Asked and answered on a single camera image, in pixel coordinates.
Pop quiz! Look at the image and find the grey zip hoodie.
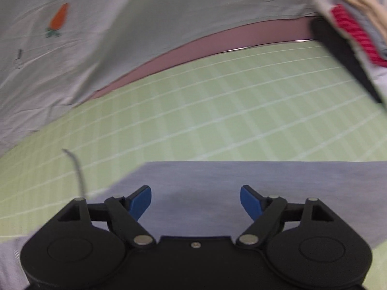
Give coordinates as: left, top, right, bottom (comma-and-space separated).
19, 161, 386, 289

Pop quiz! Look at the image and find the grey printed backdrop cloth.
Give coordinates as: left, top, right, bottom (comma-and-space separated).
1, 0, 313, 152

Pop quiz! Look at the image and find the black folded garment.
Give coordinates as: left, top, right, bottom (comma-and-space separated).
309, 16, 385, 107

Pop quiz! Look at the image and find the grey folded garment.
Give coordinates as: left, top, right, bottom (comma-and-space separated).
343, 3, 386, 60

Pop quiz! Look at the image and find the red striped folded garment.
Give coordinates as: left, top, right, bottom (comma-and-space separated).
331, 4, 386, 67

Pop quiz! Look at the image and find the white folded garment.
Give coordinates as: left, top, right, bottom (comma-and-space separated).
311, 0, 387, 91

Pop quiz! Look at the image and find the beige folded garment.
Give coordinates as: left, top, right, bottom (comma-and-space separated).
344, 0, 387, 40

